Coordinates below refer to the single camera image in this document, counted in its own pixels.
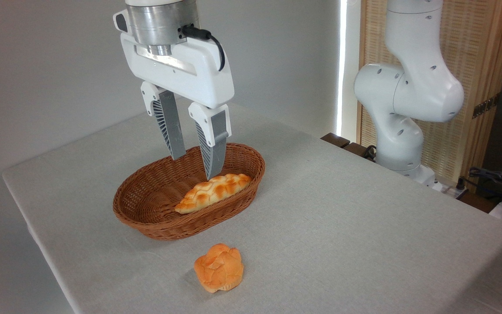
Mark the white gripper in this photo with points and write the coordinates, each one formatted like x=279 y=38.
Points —
x=194 y=74

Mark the round orange bread roll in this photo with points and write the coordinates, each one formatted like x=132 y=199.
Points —
x=218 y=268

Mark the long braided bread loaf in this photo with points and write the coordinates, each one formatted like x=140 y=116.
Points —
x=211 y=192

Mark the brown wicker oval basket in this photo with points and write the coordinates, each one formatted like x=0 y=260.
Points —
x=146 y=220

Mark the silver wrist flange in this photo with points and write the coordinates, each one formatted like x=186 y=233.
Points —
x=159 y=26

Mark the light grey tablecloth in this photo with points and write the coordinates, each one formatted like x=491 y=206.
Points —
x=342 y=244

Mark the white power strip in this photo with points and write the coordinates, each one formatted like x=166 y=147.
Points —
x=453 y=192

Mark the brass screen hinge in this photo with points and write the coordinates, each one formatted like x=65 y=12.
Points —
x=485 y=106

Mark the bamboo folding screen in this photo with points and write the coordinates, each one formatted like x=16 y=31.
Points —
x=477 y=52

